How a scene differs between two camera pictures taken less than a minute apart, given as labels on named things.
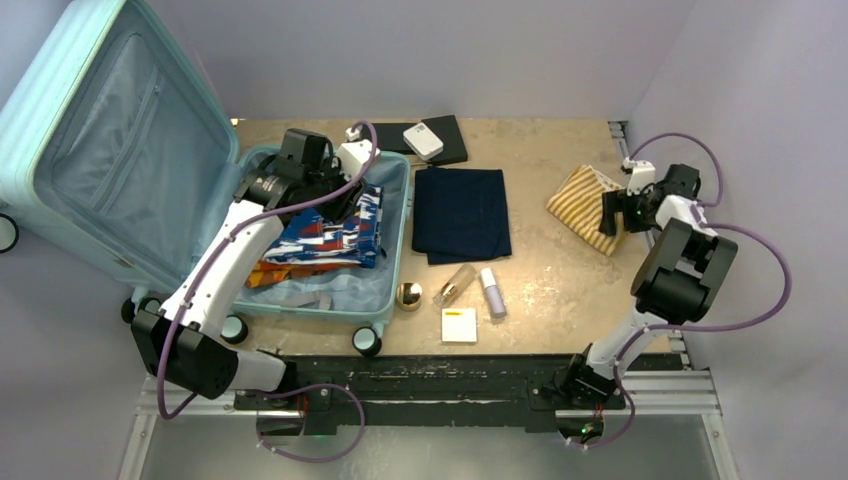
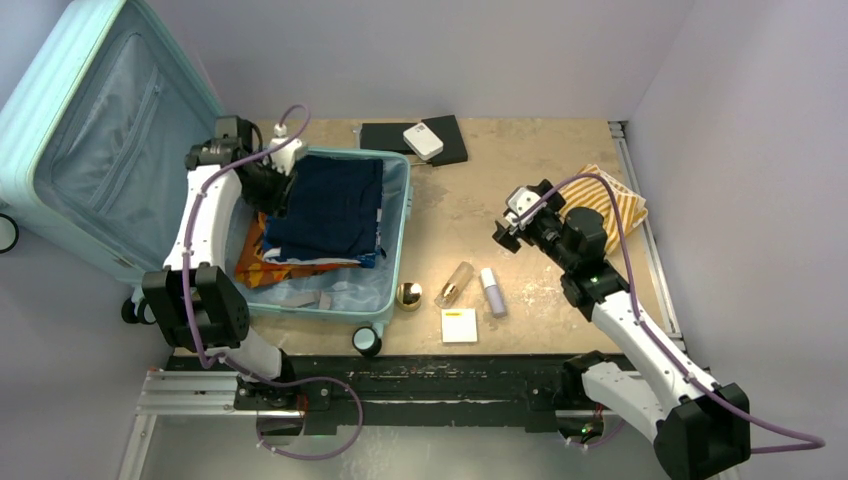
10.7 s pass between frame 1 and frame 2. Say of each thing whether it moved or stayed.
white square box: stayed
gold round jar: stayed
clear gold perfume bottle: stayed
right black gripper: moved
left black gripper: moved
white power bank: stayed
